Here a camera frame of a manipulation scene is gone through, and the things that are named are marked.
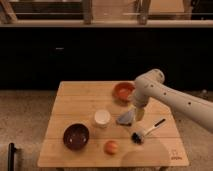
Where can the black and white dish brush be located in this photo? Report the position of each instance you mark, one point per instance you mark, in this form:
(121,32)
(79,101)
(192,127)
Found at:
(139,136)

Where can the white cup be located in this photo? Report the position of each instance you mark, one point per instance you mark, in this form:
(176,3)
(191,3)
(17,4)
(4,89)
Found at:
(102,118)

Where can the orange bowl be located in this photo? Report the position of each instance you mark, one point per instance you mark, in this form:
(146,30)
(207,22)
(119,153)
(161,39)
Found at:
(123,90)

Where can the wooden table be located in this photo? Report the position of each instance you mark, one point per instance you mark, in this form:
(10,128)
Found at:
(77,102)

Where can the orange fruit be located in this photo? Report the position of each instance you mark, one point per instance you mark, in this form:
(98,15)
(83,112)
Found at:
(111,147)

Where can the black handle on floor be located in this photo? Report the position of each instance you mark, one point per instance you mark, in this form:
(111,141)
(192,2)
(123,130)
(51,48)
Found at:
(11,155)

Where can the wooden railing shelf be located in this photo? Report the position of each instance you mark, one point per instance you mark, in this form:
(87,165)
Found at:
(106,13)

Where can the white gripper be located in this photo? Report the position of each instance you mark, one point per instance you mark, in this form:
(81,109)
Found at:
(139,100)

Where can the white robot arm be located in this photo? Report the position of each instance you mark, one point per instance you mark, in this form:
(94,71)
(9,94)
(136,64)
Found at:
(151,84)

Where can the grey blue towel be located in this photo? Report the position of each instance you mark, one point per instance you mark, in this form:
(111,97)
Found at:
(126,118)

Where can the purple bowl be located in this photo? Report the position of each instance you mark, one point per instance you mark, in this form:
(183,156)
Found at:
(76,136)

